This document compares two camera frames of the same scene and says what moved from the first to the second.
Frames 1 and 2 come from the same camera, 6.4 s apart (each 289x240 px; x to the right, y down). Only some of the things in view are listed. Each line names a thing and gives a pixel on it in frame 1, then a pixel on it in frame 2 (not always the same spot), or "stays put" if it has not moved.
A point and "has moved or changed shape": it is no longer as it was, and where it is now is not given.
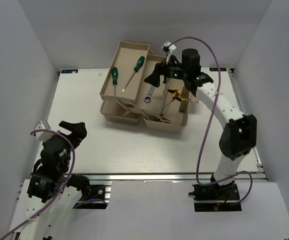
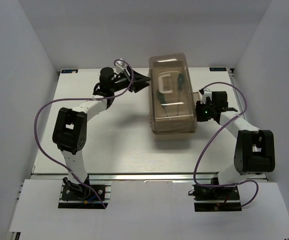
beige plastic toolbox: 127,99 has moved or changed shape
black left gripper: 79,131 → 138,83
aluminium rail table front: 205,176 stays put
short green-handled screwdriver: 115,76 has moved or changed shape
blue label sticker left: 69,71 stays put
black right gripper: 161,69 → 198,107
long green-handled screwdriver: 136,68 → 180,82
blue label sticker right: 216,69 stays put
